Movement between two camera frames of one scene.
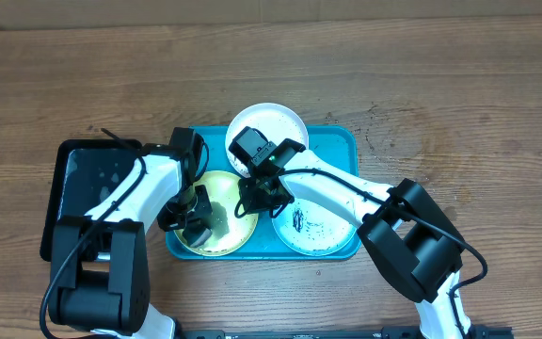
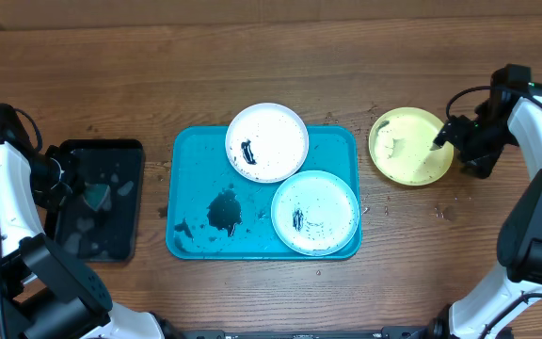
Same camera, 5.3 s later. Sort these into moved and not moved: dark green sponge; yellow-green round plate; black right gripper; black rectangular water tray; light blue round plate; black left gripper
Moved: black left gripper; black right gripper; yellow-green round plate; dark green sponge
Not moved: light blue round plate; black rectangular water tray
